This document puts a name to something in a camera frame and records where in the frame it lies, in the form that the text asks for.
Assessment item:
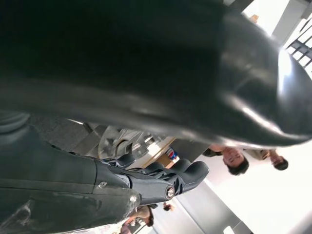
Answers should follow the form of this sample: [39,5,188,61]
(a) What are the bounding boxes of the blue pepsi can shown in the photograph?
[165,147,181,164]

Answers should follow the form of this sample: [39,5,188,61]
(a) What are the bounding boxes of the brown cardboard box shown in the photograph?
[156,154,175,169]

